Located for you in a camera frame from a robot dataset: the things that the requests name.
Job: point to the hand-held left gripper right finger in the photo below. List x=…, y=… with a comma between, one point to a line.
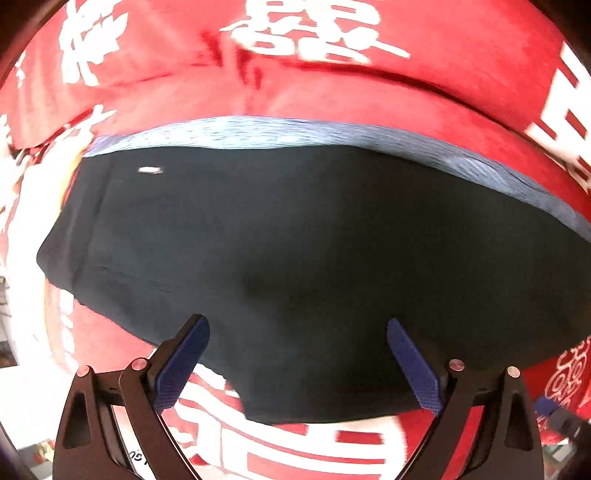
x=418, y=369

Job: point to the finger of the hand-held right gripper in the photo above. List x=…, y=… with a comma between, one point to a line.
x=546, y=406

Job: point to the red printed blanket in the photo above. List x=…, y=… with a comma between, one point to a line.
x=438, y=60

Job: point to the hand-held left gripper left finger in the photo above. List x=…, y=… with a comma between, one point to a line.
x=178, y=369

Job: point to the dark pants with patterned waistband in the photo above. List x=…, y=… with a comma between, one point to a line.
x=300, y=240

